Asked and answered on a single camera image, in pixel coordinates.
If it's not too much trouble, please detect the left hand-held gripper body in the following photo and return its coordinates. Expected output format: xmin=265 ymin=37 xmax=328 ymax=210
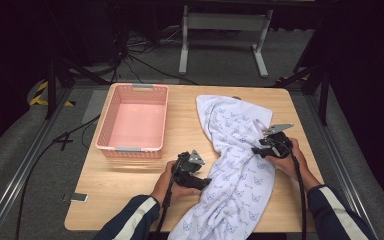
xmin=173 ymin=149 xmax=206 ymax=184

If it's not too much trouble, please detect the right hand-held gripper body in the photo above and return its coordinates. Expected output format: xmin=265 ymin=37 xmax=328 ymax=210
xmin=261 ymin=123 xmax=295 ymax=158

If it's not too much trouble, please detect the white printed towel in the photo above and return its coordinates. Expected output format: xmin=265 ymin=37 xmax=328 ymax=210
xmin=167 ymin=94 xmax=277 ymax=240

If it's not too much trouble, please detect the person's right hand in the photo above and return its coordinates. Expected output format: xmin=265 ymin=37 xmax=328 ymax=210
xmin=265 ymin=138 xmax=314 ymax=183

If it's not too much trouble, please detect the person's left hand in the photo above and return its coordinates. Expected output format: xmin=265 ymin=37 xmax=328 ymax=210
xmin=150 ymin=160 xmax=201 ymax=204

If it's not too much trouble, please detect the right arm, striped sleeve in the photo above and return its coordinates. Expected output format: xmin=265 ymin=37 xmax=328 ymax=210
xmin=304 ymin=94 xmax=381 ymax=240

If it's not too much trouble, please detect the pink plastic basket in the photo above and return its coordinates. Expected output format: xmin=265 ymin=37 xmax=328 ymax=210
xmin=94 ymin=83 xmax=170 ymax=159

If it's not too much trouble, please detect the black tripod stand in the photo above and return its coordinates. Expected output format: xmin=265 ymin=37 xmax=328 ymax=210
xmin=273 ymin=63 xmax=331 ymax=126
xmin=44 ymin=56 xmax=111 ymax=121

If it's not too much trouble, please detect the left hand-held gripper cable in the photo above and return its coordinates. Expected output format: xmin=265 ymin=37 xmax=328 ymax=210
xmin=153 ymin=156 xmax=181 ymax=240

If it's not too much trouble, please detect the hand-held gripper cable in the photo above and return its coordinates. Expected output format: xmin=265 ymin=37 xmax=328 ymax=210
xmin=153 ymin=156 xmax=181 ymax=240
xmin=289 ymin=148 xmax=308 ymax=240

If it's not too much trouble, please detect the right hand-held gripper cable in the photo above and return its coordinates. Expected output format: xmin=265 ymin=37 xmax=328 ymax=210
xmin=289 ymin=148 xmax=308 ymax=240

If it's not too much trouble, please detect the white metal stand frame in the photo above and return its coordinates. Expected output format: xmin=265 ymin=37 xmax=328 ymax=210
xmin=178 ymin=4 xmax=274 ymax=78

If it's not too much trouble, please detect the bundle of floor cables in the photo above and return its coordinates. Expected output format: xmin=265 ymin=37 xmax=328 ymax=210
xmin=113 ymin=24 xmax=198 ymax=86

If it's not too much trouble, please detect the black floor cable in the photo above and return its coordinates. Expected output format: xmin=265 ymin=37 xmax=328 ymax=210
xmin=14 ymin=114 xmax=101 ymax=240

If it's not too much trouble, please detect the aluminium floor rail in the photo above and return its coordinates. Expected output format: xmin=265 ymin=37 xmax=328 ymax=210
xmin=0 ymin=86 xmax=71 ymax=240

